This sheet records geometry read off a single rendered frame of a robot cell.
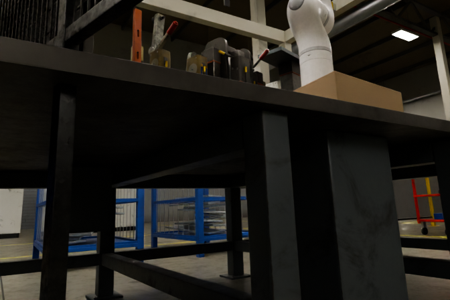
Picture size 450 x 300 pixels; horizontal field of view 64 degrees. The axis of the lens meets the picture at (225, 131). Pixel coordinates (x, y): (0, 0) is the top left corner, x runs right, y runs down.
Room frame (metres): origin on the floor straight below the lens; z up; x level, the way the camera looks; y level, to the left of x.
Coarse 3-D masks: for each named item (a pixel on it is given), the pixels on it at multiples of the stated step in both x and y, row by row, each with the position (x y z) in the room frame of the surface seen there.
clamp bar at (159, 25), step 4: (156, 16) 1.30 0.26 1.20; (160, 16) 1.30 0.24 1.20; (164, 16) 1.30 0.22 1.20; (152, 20) 1.33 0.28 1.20; (156, 20) 1.30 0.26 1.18; (160, 20) 1.31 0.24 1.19; (164, 20) 1.32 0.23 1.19; (156, 24) 1.30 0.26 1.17; (160, 24) 1.31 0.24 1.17; (156, 28) 1.30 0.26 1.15; (160, 28) 1.32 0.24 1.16; (156, 32) 1.31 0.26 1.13; (160, 32) 1.32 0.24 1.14; (156, 36) 1.31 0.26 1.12; (160, 36) 1.32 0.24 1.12; (152, 40) 1.32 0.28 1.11; (156, 40) 1.31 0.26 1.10; (160, 40) 1.33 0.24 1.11; (152, 44) 1.32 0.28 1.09; (156, 44) 1.32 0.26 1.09
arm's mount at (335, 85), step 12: (336, 72) 0.98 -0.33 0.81; (312, 84) 1.05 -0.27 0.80; (324, 84) 1.02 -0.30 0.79; (336, 84) 0.98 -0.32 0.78; (348, 84) 1.01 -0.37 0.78; (360, 84) 1.04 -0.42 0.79; (372, 84) 1.07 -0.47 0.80; (324, 96) 1.02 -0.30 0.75; (336, 96) 0.98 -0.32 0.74; (348, 96) 1.01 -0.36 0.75; (360, 96) 1.04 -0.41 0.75; (372, 96) 1.07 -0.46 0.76; (384, 96) 1.10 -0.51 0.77; (396, 96) 1.14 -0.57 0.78; (396, 108) 1.13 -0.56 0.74
